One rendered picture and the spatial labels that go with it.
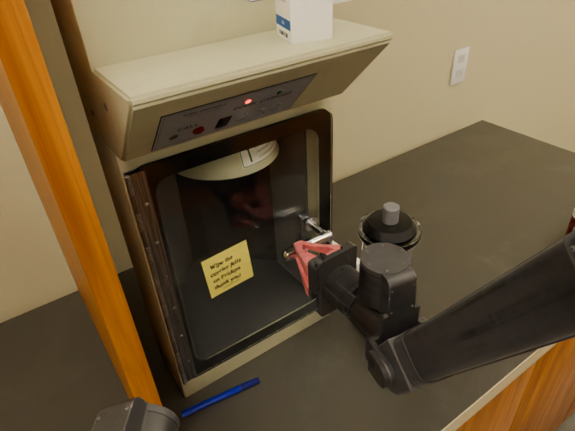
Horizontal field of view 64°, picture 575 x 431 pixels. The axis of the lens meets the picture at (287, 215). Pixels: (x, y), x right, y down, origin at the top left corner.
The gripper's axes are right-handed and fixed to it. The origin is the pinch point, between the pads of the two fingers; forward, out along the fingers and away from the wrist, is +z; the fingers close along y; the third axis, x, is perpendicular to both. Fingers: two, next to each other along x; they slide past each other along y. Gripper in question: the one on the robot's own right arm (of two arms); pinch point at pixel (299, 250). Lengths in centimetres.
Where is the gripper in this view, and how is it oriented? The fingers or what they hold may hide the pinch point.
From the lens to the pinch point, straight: 71.3
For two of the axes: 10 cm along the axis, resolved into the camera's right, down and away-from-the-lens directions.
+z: -5.7, -4.4, 6.9
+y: -0.6, -8.2, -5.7
